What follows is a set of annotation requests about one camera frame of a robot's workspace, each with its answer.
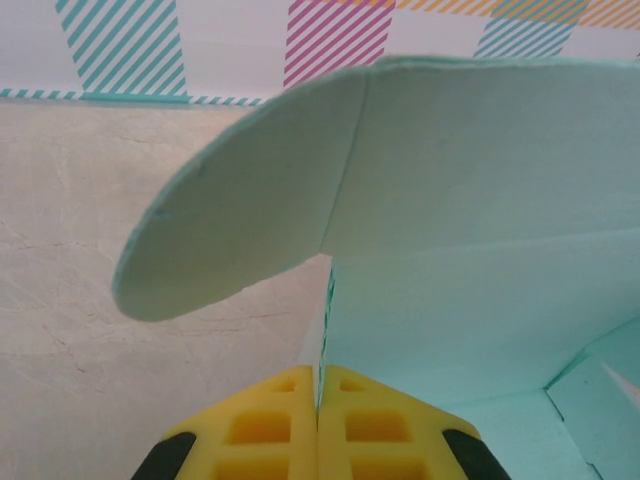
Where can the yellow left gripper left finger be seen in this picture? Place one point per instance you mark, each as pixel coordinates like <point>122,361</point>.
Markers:
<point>260,430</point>

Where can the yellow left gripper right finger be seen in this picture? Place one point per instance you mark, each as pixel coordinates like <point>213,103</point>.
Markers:
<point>380,430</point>

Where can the light teal paper box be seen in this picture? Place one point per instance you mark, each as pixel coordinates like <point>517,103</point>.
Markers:
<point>450,175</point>

